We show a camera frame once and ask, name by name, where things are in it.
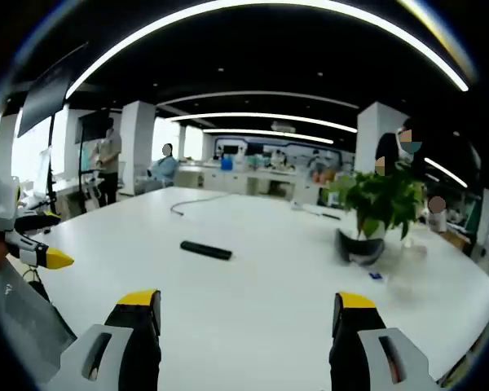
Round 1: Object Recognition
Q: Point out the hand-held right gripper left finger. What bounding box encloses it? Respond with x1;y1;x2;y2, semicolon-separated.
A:
44;288;163;391

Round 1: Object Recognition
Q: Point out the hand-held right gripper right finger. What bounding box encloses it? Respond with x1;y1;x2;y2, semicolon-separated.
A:
328;291;443;391

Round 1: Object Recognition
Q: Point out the black remote control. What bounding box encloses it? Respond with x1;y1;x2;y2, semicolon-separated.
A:
180;240;233;261

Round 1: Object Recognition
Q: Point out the black stand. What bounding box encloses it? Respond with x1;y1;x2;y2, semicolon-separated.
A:
44;113;62;217

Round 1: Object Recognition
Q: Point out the grey mesh chair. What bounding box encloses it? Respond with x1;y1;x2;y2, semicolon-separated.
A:
0;260;79;386

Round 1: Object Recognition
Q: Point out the black headset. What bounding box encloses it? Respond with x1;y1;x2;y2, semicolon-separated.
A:
335;227;386;266

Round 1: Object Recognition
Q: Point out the white plant pot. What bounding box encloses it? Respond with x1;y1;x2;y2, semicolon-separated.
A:
356;219;388;242

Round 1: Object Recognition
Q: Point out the black screen on stand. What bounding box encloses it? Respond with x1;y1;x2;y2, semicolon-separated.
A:
73;109;112;144

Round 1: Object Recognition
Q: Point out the black hanging board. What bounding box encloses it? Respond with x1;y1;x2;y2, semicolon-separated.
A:
16;67;73;138

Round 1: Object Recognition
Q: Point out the green potted plant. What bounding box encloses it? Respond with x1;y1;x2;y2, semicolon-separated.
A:
324;160;427;241

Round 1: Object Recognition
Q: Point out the white cabinet counter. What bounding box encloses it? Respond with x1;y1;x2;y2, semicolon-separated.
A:
174;162;323;204

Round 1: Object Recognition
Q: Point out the long ceiling light strip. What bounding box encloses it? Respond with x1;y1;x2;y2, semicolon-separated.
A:
169;112;359;134
203;127;335;145
64;0;469;99

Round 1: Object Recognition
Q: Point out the grey cable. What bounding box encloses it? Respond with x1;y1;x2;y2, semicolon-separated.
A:
170;192;233;217

